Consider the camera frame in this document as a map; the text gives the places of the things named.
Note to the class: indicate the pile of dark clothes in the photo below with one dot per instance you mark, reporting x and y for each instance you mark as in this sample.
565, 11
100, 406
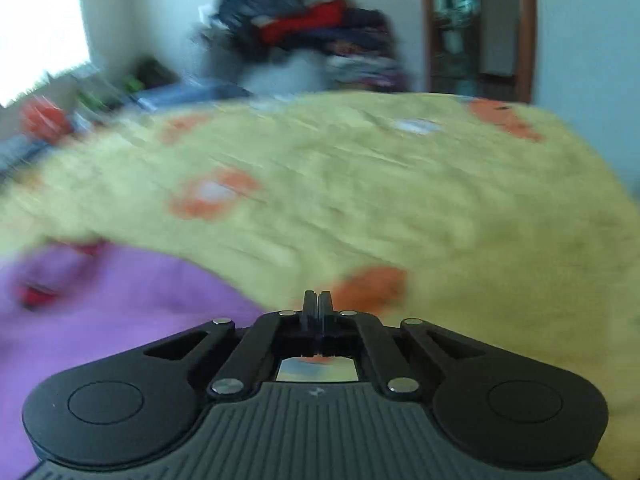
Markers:
310, 25

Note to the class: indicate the blue flat box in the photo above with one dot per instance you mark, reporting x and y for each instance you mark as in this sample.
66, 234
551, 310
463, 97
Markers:
190, 94

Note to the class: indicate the bright window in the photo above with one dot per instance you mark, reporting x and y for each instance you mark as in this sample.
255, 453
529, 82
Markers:
40, 25

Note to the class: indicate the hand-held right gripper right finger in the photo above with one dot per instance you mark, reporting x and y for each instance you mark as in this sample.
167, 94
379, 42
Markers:
325, 317

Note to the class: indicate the green object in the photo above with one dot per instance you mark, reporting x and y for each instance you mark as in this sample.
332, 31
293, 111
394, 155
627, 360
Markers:
150, 75

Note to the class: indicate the purple small garment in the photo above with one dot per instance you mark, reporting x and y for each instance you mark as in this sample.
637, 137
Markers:
125, 305

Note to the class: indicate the red bag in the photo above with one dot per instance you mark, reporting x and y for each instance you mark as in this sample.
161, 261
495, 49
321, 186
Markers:
46, 119

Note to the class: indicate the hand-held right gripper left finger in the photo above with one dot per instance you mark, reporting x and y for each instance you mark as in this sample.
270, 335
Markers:
310, 317

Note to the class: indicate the yellow printed blanket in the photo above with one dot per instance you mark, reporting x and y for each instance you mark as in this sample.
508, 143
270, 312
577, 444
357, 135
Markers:
360, 185

